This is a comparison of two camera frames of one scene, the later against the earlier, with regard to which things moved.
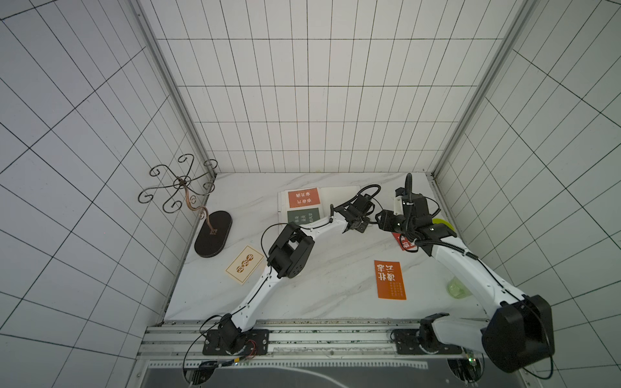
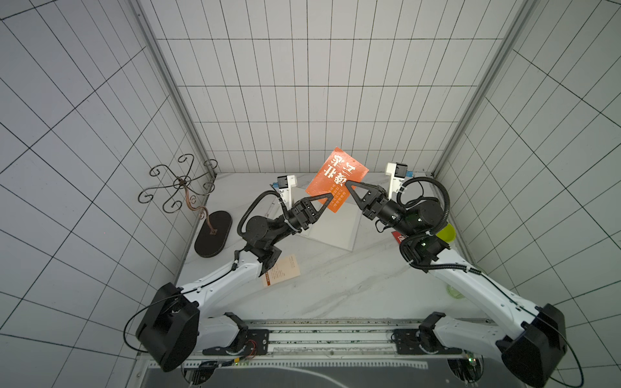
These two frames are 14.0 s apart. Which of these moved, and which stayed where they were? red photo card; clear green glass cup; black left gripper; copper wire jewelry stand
Moved: black left gripper
Stayed: copper wire jewelry stand; clear green glass cup; red photo card
